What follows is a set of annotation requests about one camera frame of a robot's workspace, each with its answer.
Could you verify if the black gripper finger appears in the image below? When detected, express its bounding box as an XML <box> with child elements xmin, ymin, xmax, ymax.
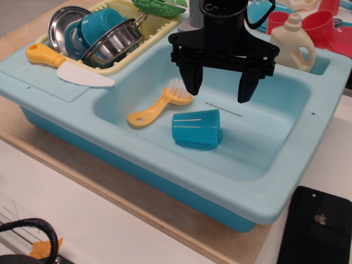
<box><xmin>238</xmin><ymin>71</ymin><xmax>260</xmax><ymax>103</ymax></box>
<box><xmin>178</xmin><ymin>58</ymin><xmax>203</xmax><ymax>96</ymax></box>

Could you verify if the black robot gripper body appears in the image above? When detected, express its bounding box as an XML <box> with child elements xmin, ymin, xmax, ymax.
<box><xmin>168</xmin><ymin>1</ymin><xmax>279</xmax><ymax>77</ymax></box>

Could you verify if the teal plastic cup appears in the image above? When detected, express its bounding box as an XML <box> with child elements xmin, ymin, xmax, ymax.
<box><xmin>171</xmin><ymin>109</ymin><xmax>222</xmax><ymax>149</ymax></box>

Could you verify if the red plastic cup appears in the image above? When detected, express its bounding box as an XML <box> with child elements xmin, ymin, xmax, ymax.
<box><xmin>266</xmin><ymin>11</ymin><xmax>289</xmax><ymax>35</ymax></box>

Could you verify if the teal cup in rack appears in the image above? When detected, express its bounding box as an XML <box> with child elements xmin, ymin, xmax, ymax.
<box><xmin>81</xmin><ymin>8</ymin><xmax>126</xmax><ymax>46</ymax></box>

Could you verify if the yellow dish brush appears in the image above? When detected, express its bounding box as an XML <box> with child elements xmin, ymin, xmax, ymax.
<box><xmin>126</xmin><ymin>79</ymin><xmax>194</xmax><ymax>127</ymax></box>

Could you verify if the grey toy faucet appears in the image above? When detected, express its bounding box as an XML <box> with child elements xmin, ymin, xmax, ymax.
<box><xmin>178</xmin><ymin>0</ymin><xmax>204</xmax><ymax>32</ymax></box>

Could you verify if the cream toy detergent bottle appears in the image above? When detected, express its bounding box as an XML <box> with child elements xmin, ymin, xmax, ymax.
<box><xmin>269</xmin><ymin>13</ymin><xmax>316</xmax><ymax>72</ymax></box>

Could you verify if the light blue toy sink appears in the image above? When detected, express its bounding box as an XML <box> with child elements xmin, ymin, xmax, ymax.
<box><xmin>1</xmin><ymin>37</ymin><xmax>351</xmax><ymax>232</ymax></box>

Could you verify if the steel toy pot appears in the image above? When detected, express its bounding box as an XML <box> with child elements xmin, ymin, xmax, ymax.
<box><xmin>82</xmin><ymin>13</ymin><xmax>148</xmax><ymax>69</ymax></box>

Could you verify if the red plastic bowl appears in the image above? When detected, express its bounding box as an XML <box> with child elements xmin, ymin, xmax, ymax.
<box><xmin>302</xmin><ymin>10</ymin><xmax>335</xmax><ymax>47</ymax></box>

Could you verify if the red plastic plate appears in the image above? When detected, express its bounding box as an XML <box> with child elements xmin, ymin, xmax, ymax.
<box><xmin>329</xmin><ymin>26</ymin><xmax>352</xmax><ymax>58</ymax></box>

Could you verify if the black smartphone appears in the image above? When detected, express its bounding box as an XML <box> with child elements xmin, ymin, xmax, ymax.
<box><xmin>277</xmin><ymin>186</ymin><xmax>351</xmax><ymax>263</ymax></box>

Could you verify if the wooden board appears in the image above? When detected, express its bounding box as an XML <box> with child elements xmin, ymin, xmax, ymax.
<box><xmin>0</xmin><ymin>0</ymin><xmax>273</xmax><ymax>264</ymax></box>

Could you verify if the orange tape piece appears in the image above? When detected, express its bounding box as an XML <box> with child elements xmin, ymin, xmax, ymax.
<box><xmin>29</xmin><ymin>241</ymin><xmax>51</xmax><ymax>260</ymax></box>

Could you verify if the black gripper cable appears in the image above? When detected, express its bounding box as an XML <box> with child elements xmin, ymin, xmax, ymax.
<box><xmin>243</xmin><ymin>0</ymin><xmax>277</xmax><ymax>30</ymax></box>

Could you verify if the yellow handled toy knife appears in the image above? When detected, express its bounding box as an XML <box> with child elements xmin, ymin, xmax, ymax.
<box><xmin>25</xmin><ymin>43</ymin><xmax>116</xmax><ymax>87</ymax></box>

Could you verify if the black braided cable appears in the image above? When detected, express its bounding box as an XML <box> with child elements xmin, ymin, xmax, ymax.
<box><xmin>0</xmin><ymin>218</ymin><xmax>59</xmax><ymax>264</ymax></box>

